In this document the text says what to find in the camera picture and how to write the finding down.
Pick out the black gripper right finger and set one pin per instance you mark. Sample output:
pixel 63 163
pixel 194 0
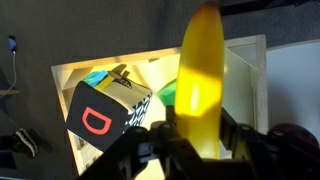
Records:
pixel 276 156

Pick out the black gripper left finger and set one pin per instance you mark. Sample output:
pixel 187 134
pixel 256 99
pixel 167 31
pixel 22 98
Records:
pixel 143 150

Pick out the yellow banana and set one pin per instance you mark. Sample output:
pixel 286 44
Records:
pixel 200 66

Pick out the wooden crate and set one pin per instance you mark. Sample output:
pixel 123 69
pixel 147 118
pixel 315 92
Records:
pixel 240 93

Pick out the dark purple plum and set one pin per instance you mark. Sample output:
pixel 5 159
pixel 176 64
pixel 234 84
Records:
pixel 293 130

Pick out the black fabric cube red D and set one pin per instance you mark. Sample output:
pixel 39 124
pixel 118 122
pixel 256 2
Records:
pixel 96 113

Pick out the green block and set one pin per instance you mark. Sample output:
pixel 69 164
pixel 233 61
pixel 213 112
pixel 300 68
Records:
pixel 168 95

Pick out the teal block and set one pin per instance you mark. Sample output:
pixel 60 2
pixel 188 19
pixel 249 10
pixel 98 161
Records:
pixel 96 78

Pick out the black striped shoe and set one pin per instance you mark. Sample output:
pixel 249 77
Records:
pixel 25 140

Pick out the black metal bar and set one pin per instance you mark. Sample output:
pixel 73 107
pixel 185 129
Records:
pixel 260 5

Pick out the blue phone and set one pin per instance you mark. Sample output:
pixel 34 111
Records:
pixel 12 43

